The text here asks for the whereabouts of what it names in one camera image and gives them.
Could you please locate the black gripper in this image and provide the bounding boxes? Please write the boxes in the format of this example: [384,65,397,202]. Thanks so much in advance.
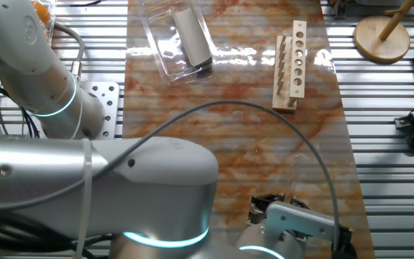
[248,194,311,226]

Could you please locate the wooden test tube rack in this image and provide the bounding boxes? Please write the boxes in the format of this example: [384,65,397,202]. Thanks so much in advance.
[271,19,308,114]

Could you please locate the orange marble pattern mat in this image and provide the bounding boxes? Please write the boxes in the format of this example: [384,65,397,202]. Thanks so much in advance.
[115,0,376,259]

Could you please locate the wooden pole stand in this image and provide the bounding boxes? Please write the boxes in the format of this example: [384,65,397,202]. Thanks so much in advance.
[353,0,414,65]

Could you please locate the grey rectangular block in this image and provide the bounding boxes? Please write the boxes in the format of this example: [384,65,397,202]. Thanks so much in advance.
[172,7,214,69]

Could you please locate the clear plastic tray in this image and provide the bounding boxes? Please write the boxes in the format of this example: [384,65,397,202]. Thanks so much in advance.
[138,0,217,84]

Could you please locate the dark metal clamp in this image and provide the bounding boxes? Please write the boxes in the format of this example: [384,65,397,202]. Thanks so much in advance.
[327,0,348,21]

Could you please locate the orange fruit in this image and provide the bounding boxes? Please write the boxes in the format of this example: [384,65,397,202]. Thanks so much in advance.
[32,1,52,23]

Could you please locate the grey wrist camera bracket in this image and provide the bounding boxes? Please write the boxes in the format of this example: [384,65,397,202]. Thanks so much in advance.
[263,200,339,242]

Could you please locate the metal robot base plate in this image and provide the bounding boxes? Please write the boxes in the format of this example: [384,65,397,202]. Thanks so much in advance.
[80,81,121,140]

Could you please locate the white cable tie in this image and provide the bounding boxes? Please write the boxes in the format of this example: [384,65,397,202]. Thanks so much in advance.
[72,138,93,259]

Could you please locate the grey hose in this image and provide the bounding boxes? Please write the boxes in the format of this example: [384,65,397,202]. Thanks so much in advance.
[52,22,86,84]

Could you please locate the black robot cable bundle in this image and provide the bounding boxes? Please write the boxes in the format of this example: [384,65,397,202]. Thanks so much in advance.
[0,71,358,259]

